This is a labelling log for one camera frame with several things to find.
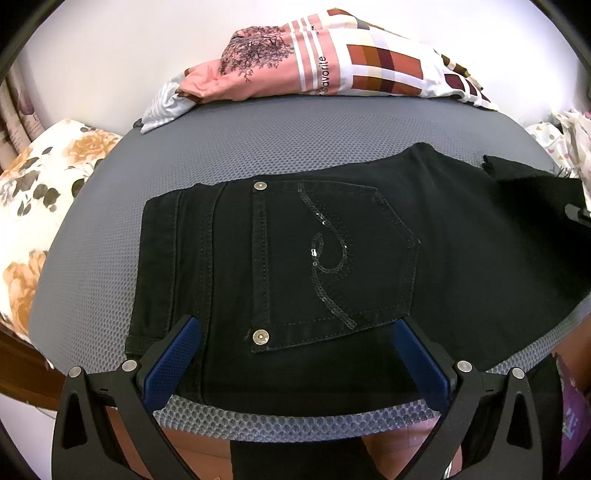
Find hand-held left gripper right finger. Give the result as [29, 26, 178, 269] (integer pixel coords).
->
[392, 316, 542, 480]

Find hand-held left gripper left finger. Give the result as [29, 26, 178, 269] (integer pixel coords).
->
[51, 315, 204, 480]

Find black pants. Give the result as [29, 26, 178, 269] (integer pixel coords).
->
[126, 142, 591, 416]

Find white dotted cloth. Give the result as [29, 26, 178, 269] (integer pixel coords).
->
[525, 108, 591, 178]

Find grey mesh mattress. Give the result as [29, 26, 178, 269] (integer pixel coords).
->
[28, 95, 591, 444]

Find purple printed cloth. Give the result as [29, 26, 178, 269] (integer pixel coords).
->
[554, 353, 591, 474]

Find floral pillow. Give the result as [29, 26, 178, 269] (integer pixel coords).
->
[0, 119, 123, 344]

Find pink patchwork blanket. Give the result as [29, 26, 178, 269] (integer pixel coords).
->
[178, 7, 500, 112]

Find grey striped cloth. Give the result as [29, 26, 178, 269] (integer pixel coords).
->
[140, 76, 197, 136]

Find patterned curtain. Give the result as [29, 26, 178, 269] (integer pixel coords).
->
[0, 60, 47, 174]

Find wooden bed frame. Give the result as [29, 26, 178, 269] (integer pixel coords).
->
[0, 318, 70, 411]

